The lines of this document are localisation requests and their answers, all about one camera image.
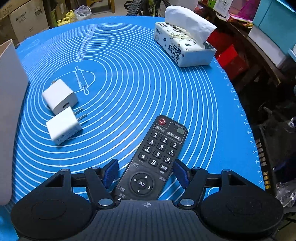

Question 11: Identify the black tv remote control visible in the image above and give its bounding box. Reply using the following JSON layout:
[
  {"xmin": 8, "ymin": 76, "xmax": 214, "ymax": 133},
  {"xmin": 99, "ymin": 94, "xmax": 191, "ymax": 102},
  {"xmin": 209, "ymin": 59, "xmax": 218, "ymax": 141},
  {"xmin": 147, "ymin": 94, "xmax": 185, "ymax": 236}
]
[{"xmin": 112, "ymin": 115, "xmax": 188, "ymax": 201}]

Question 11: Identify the white usb charger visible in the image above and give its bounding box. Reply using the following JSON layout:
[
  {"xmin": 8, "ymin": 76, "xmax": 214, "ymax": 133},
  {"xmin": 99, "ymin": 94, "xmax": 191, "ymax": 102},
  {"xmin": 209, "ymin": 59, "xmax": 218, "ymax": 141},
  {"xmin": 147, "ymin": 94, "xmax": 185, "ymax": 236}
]
[
  {"xmin": 46, "ymin": 107, "xmax": 87, "ymax": 145},
  {"xmin": 42, "ymin": 79, "xmax": 78, "ymax": 115}
]

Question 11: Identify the beige plastic storage basket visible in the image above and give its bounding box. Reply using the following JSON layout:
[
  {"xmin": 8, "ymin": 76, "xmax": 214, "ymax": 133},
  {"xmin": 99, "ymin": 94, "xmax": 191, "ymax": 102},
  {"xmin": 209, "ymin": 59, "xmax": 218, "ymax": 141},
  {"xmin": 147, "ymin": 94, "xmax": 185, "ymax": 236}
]
[{"xmin": 0, "ymin": 40, "xmax": 29, "ymax": 206}]

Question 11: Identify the black plastic crate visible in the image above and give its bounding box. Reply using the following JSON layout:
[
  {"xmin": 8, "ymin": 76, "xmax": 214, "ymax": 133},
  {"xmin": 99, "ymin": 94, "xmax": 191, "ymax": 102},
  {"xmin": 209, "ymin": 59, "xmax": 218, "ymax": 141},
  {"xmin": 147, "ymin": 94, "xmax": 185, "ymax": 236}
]
[{"xmin": 253, "ymin": 123, "xmax": 295, "ymax": 196}]

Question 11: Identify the blue silicone baking mat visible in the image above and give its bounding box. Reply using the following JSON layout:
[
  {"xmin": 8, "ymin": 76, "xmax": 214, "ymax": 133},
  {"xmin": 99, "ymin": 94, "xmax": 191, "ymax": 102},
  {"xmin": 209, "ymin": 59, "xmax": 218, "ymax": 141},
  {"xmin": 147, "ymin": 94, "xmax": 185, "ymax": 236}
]
[{"xmin": 1, "ymin": 16, "xmax": 263, "ymax": 240}]

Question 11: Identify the tissue box with tissue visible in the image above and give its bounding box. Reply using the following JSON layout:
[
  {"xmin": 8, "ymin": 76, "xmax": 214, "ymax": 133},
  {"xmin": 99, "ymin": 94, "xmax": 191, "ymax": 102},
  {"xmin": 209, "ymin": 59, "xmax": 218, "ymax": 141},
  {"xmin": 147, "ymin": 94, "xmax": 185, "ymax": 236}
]
[{"xmin": 154, "ymin": 6, "xmax": 216, "ymax": 67}]

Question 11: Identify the yellow detergent jug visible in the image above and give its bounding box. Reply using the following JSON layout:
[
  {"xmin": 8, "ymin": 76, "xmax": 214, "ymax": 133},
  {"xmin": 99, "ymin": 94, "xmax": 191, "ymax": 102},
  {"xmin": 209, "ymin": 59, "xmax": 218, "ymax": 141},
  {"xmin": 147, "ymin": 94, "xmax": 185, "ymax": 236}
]
[{"xmin": 57, "ymin": 9, "xmax": 76, "ymax": 26}]

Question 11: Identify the white plastic bag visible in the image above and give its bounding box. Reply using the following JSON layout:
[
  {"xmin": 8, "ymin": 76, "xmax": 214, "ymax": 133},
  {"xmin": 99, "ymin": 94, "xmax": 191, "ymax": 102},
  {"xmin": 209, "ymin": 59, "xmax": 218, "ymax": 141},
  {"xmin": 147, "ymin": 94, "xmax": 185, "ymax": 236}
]
[{"xmin": 74, "ymin": 5, "xmax": 92, "ymax": 21}]

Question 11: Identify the teal plastic storage bin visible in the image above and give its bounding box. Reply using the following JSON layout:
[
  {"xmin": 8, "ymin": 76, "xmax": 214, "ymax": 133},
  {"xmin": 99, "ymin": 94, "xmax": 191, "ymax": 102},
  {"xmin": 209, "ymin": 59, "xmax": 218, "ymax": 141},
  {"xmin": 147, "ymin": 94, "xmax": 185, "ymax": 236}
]
[{"xmin": 253, "ymin": 0, "xmax": 296, "ymax": 55}]

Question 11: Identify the green black bicycle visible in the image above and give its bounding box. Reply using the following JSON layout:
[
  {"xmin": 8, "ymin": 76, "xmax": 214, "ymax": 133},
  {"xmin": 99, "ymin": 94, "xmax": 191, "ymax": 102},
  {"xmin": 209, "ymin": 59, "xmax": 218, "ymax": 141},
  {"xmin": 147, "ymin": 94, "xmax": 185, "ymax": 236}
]
[{"xmin": 124, "ymin": 0, "xmax": 171, "ymax": 17}]

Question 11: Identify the large cardboard box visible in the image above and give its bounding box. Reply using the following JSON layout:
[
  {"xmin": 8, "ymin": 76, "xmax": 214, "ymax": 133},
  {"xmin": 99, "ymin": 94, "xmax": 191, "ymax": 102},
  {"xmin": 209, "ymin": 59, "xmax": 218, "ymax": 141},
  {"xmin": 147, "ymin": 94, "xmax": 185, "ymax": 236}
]
[{"xmin": 1, "ymin": 0, "xmax": 49, "ymax": 45}]

